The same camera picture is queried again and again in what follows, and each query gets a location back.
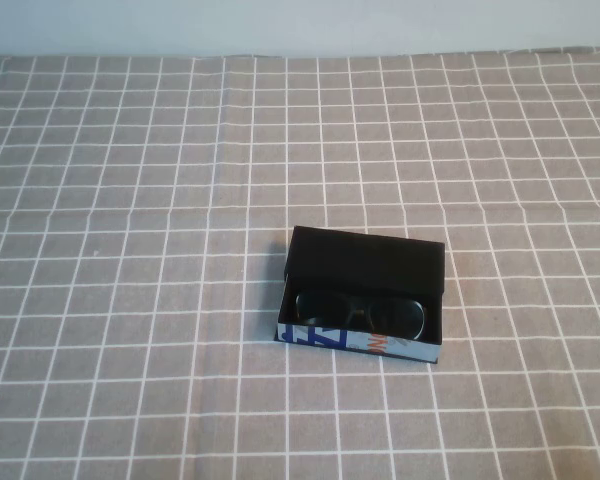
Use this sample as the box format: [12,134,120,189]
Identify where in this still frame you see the black frame glasses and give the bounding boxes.
[294,288,427,342]

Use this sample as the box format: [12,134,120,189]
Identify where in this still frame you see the black printed glasses case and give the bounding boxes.
[273,225,447,365]

